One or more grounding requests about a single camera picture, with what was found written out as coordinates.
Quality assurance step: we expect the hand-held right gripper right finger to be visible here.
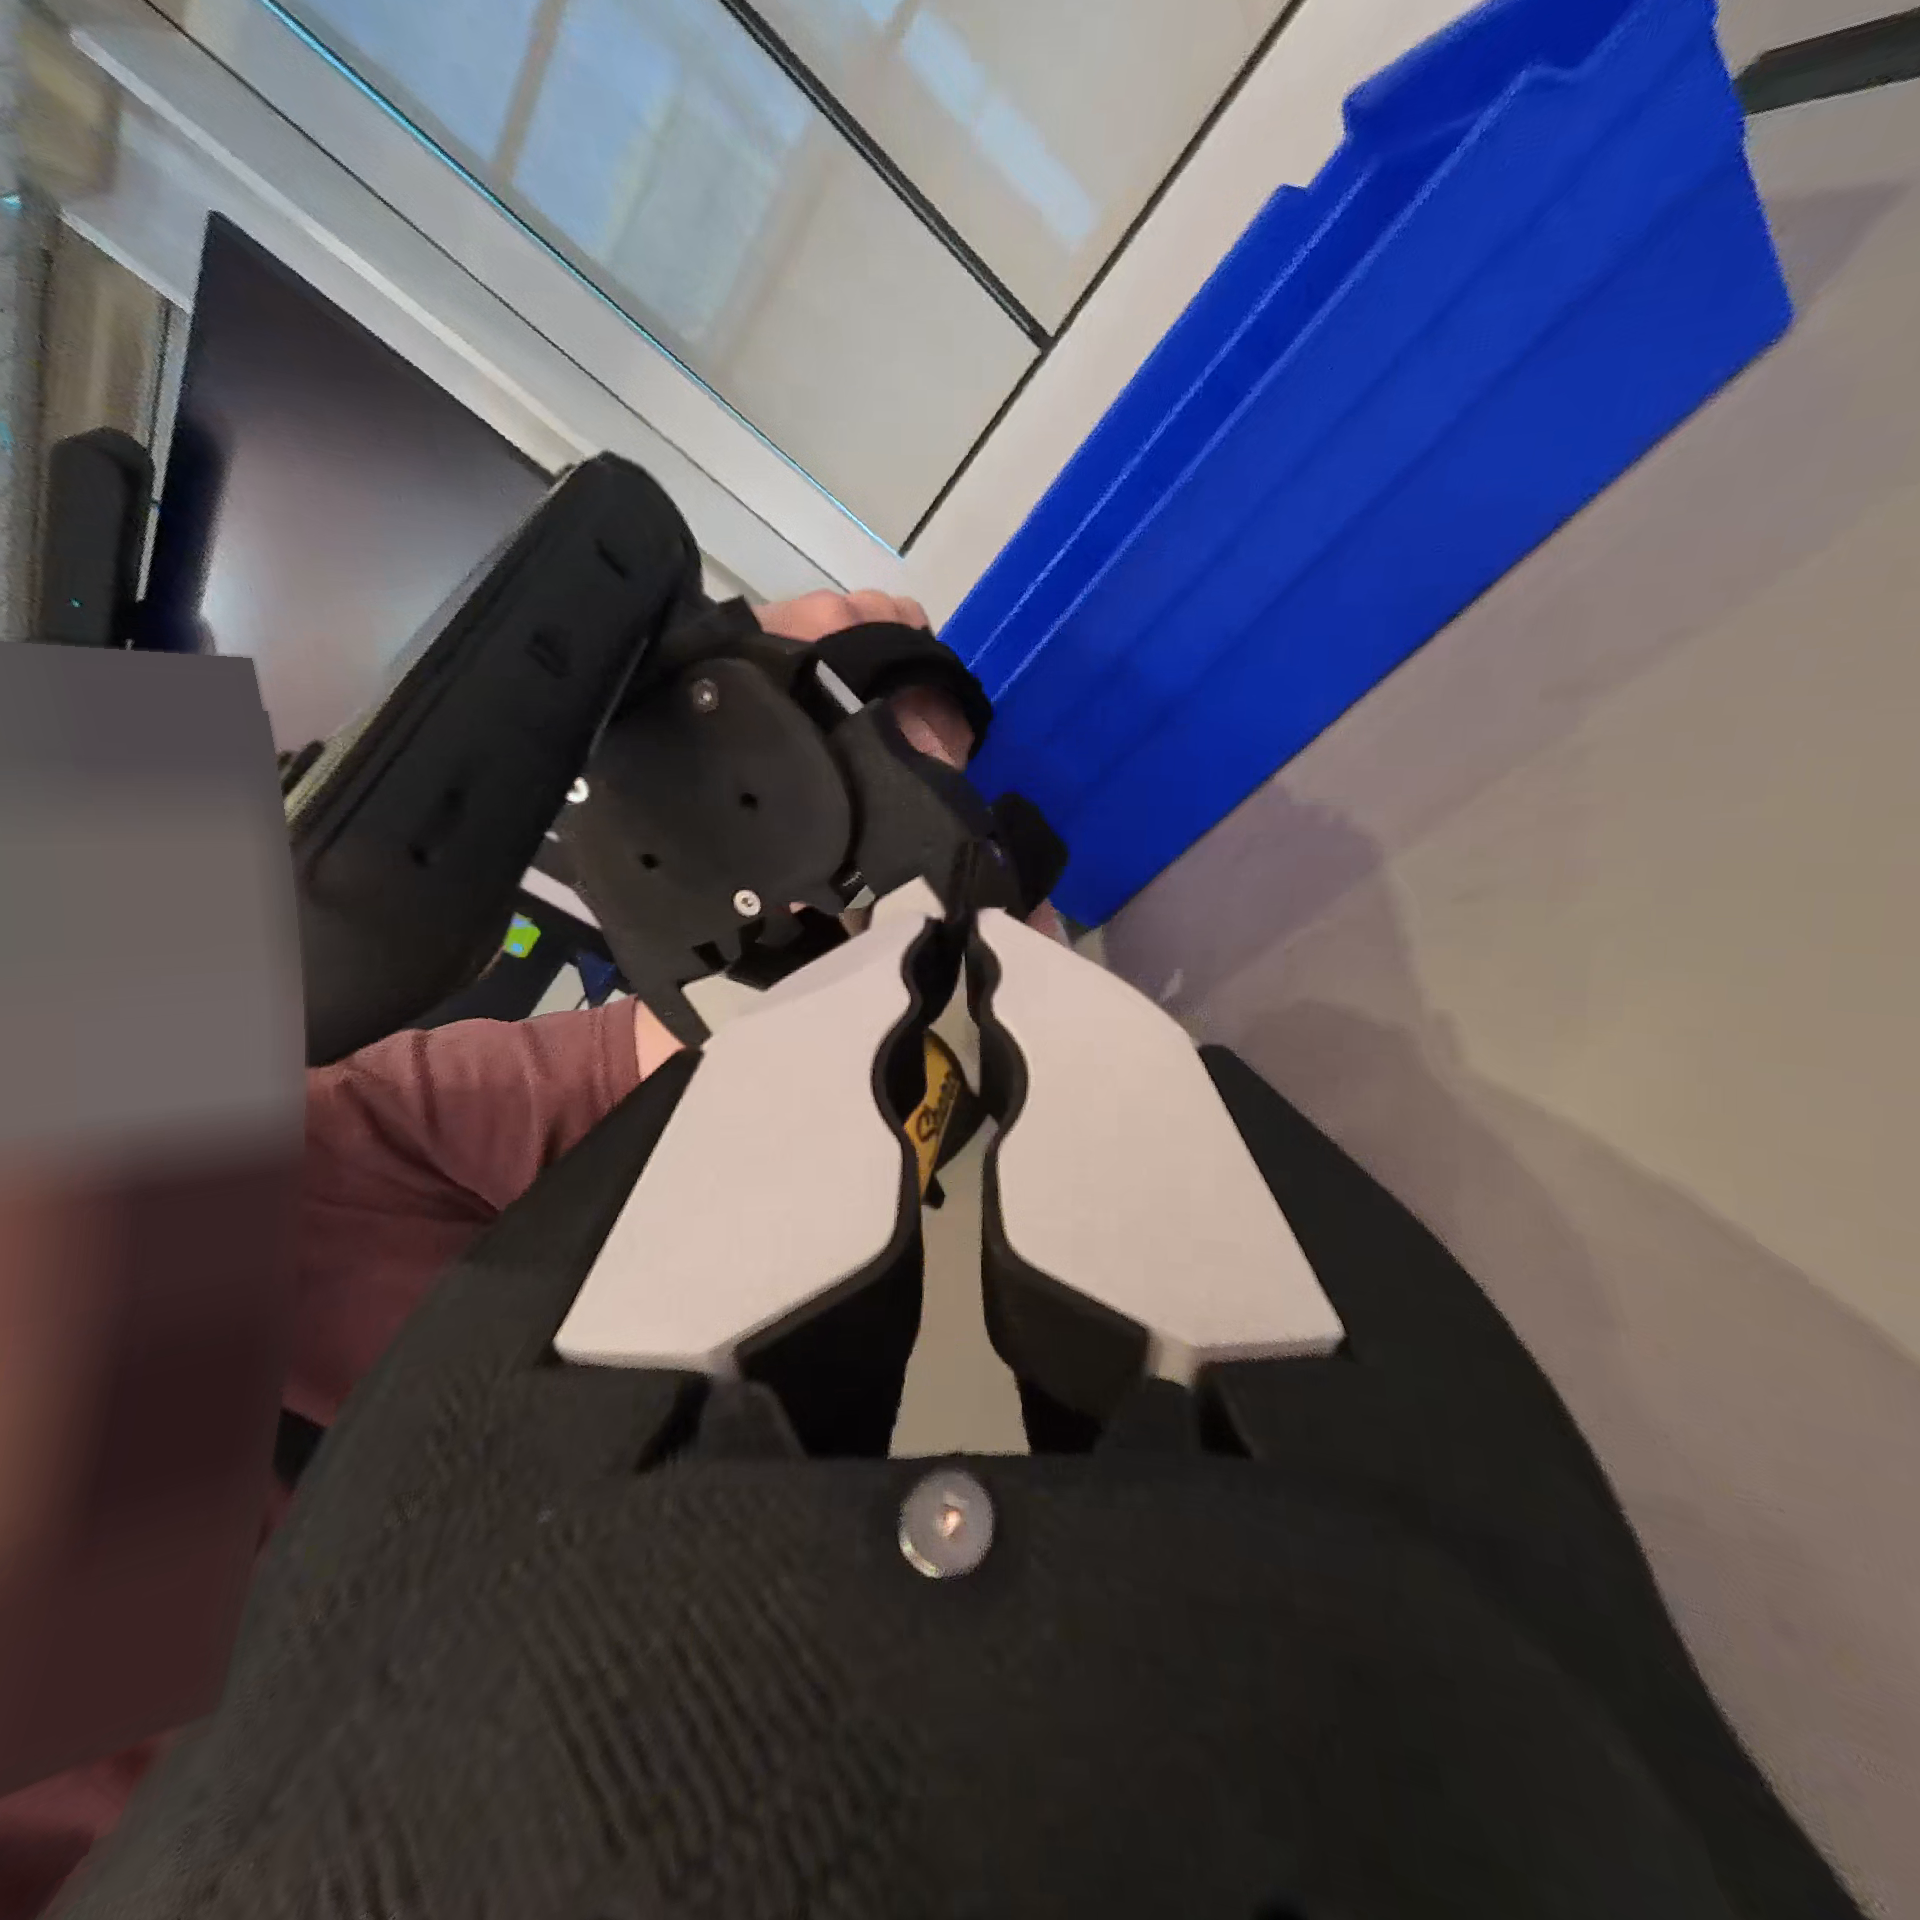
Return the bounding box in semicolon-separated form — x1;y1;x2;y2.
966;908;1349;1460

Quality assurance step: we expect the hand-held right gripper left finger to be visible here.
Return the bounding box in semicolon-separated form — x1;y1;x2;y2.
551;914;946;1460

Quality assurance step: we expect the black hook-and-loop strap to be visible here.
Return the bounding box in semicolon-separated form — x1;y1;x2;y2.
896;863;1004;1210

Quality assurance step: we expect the yellow marker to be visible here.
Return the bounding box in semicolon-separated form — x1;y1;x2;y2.
906;1027;980;1175

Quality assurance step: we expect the person's left hand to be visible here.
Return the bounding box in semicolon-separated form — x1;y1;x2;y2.
757;591;974;770

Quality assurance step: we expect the blue plastic bin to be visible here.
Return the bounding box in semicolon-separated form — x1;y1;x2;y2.
936;0;1793;928

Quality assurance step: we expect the black upright device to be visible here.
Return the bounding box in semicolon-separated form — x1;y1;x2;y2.
36;427;154;650

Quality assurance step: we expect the dark wall screen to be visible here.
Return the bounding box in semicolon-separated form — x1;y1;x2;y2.
141;211;588;752

